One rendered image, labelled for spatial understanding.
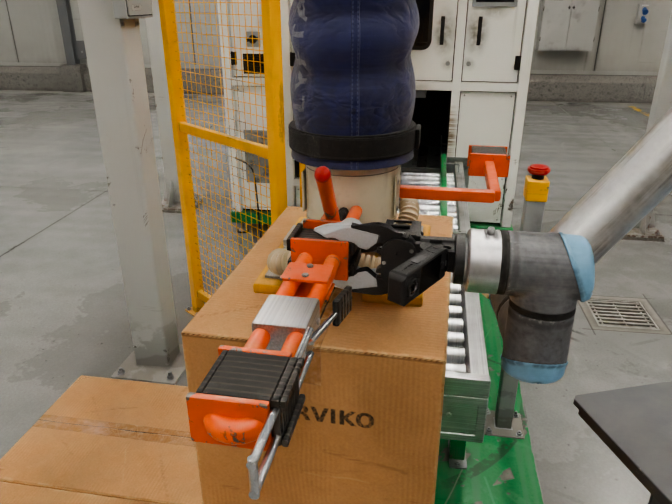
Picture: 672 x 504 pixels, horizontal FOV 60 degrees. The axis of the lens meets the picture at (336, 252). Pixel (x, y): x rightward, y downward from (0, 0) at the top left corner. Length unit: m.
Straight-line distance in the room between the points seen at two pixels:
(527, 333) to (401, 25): 0.50
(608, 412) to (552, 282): 0.60
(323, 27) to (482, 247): 0.41
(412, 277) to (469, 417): 1.00
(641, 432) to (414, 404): 0.59
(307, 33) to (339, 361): 0.50
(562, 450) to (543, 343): 1.59
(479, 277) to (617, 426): 0.62
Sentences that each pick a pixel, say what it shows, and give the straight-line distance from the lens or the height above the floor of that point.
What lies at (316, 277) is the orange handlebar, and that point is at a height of 1.21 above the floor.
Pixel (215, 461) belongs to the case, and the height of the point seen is 0.82.
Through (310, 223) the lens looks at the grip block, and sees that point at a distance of 0.89.
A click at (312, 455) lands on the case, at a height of 0.87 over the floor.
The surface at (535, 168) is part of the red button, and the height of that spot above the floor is 1.04.
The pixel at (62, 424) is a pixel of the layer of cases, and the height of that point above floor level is 0.54.
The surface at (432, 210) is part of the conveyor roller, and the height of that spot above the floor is 0.53.
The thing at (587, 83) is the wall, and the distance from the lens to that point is 10.43.
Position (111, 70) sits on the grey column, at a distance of 2.36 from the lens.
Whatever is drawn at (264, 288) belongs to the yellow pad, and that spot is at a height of 1.08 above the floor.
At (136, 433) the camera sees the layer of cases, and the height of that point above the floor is 0.54.
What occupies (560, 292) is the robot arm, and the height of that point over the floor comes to 1.18.
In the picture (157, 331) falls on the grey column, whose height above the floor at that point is 0.21.
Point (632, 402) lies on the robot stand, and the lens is 1.43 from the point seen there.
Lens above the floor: 1.54
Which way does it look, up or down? 24 degrees down
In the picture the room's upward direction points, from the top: straight up
